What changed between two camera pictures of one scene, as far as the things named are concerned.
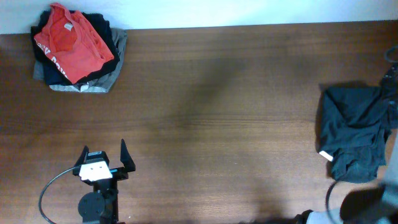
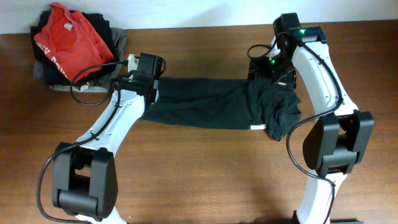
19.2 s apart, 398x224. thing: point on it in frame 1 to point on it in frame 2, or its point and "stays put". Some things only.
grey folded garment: (99, 84) stays put
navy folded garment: (53, 75) stays put
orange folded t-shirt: (71, 41) stays put
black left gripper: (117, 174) to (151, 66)
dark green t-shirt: (353, 124) to (234, 104)
